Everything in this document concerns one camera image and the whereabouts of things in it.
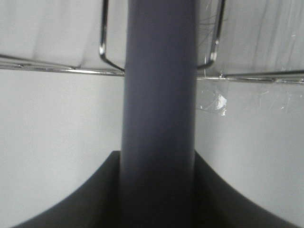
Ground clear tape piece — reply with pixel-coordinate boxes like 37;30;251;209
197;88;227;116

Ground purple brush black bristles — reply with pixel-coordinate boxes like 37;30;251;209
119;0;197;228

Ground chrome wire rack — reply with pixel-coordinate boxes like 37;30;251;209
0;0;304;85

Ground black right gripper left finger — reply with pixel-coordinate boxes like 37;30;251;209
17;151;120;228

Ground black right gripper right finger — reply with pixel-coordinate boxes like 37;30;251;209
193;152;297;228

